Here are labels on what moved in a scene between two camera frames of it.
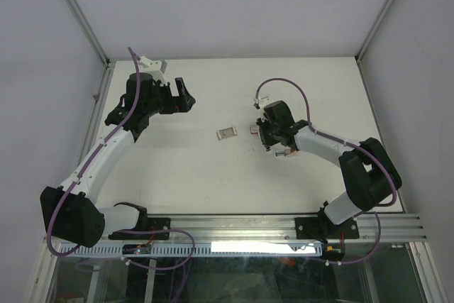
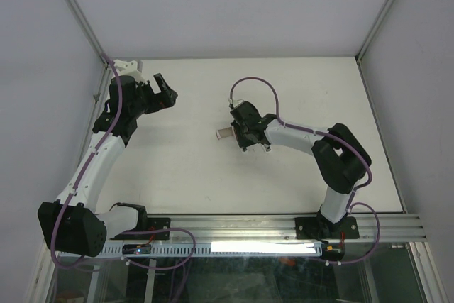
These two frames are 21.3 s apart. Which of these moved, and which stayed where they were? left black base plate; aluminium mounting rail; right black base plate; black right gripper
Moved: black right gripper
Stayed: right black base plate; aluminium mounting rail; left black base plate
